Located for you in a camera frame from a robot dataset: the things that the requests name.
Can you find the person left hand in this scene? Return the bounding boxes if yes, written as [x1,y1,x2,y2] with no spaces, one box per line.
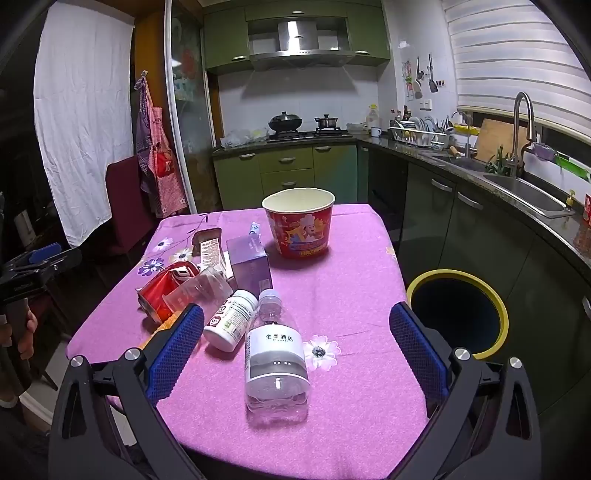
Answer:
[0,307,38,360]

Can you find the white pill bottle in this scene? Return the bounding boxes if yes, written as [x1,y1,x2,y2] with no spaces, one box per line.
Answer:
[204,289,259,353]

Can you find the white window blind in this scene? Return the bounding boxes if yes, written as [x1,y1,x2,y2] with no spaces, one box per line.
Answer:
[442,0,590,143]

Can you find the green base cabinets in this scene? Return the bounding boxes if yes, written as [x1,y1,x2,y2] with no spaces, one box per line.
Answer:
[213,143,362,210]

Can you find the pink hanging apron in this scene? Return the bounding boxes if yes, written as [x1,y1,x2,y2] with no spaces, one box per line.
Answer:
[134,70,188,219]

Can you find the pink floral tablecloth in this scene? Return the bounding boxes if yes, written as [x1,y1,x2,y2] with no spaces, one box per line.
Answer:
[66,204,427,479]

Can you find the red paper bucket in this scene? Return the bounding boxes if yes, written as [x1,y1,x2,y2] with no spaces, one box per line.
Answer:
[262,187,335,259]

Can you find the red milk carton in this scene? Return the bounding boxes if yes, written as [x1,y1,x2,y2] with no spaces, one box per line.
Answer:
[137,261,199,324]

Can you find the orange foam net sleeve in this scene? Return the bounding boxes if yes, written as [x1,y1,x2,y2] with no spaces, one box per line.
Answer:
[139,311,180,349]

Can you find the white dish rack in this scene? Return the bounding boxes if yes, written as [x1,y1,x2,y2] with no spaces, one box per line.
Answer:
[389,117,449,150]

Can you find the steel cooking pot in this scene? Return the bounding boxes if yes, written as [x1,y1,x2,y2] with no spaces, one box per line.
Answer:
[315,114,339,131]

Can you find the chrome sink faucet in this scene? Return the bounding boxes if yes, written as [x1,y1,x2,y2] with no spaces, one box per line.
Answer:
[509,91,538,178]

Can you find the clear plastic cup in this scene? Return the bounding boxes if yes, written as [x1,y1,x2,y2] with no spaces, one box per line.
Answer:
[163,267,233,321]

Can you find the purple cardboard box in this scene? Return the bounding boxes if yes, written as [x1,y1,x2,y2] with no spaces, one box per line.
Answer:
[226,234,273,297]

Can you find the clear water bottle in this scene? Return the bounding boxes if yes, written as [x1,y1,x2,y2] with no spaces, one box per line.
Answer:
[245,289,311,429]

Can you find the steel kitchen sink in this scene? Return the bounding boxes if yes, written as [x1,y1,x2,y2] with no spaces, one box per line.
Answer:
[432,152,575,219]

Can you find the white hanging sheet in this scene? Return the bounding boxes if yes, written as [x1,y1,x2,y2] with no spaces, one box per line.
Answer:
[33,1,133,247]

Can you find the wooden cutting board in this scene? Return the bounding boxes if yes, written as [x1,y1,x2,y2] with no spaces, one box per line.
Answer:
[476,118,536,163]

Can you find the black wok with lid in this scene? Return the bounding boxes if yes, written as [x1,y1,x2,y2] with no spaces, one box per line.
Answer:
[269,111,303,133]

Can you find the yellow rimmed trash bin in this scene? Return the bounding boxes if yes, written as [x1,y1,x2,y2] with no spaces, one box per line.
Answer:
[407,269,509,360]

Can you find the steel range hood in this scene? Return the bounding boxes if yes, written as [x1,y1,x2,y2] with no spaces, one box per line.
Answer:
[249,17,355,71]

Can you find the white paper tissue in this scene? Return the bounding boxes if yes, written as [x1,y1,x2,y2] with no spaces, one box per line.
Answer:
[199,238,233,280]

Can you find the dark red chair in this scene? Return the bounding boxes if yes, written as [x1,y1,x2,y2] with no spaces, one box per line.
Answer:
[105,156,156,263]

